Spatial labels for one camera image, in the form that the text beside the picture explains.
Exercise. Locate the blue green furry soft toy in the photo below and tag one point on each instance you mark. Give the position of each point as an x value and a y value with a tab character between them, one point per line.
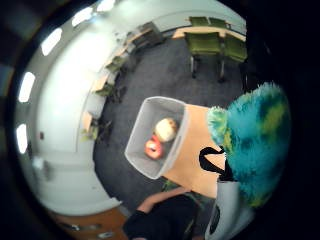
258	143

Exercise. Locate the the person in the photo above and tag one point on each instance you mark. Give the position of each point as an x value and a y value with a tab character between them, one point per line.
166	218

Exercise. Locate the red orange soft toy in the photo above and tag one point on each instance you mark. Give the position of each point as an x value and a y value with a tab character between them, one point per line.
153	148

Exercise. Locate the grey plastic bin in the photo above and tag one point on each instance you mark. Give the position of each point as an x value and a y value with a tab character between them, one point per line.
146	156

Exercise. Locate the beige round soft toy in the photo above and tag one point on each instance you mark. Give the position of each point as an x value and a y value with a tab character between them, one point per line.
166	129

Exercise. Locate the brown wooden door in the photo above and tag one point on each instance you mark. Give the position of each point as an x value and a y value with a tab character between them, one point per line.
93	223

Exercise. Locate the green chair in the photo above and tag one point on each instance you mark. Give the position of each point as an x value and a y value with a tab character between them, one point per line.
235	50
106	90
199	21
202	45
90	133
116	63
219	22

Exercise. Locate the light wooden table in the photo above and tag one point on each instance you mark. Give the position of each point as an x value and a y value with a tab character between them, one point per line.
200	30

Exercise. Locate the grey cabinet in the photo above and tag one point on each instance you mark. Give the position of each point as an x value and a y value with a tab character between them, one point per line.
150	33

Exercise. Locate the ceiling lamp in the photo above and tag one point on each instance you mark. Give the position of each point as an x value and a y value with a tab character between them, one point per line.
105	5
26	86
82	16
22	138
51	41

